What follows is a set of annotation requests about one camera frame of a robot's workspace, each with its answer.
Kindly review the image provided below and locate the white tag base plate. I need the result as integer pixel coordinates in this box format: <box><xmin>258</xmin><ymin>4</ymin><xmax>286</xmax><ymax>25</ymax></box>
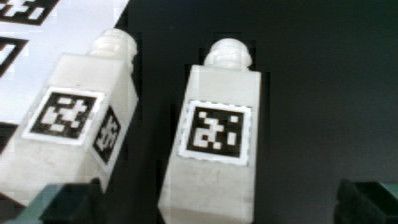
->
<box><xmin>0</xmin><ymin>0</ymin><xmax>130</xmax><ymax>151</ymax></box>

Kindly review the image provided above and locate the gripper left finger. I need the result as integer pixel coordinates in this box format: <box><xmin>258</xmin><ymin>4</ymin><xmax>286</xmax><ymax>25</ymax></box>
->
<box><xmin>11</xmin><ymin>178</ymin><xmax>107</xmax><ymax>224</ymax></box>

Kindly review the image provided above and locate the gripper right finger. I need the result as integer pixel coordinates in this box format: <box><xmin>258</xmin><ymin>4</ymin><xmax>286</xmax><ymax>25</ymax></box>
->
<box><xmin>336</xmin><ymin>179</ymin><xmax>398</xmax><ymax>224</ymax></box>

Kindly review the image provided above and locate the white table leg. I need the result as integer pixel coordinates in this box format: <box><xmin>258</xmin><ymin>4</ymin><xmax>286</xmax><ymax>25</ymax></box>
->
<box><xmin>158</xmin><ymin>38</ymin><xmax>261</xmax><ymax>224</ymax></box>
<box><xmin>0</xmin><ymin>29</ymin><xmax>139</xmax><ymax>205</ymax></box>

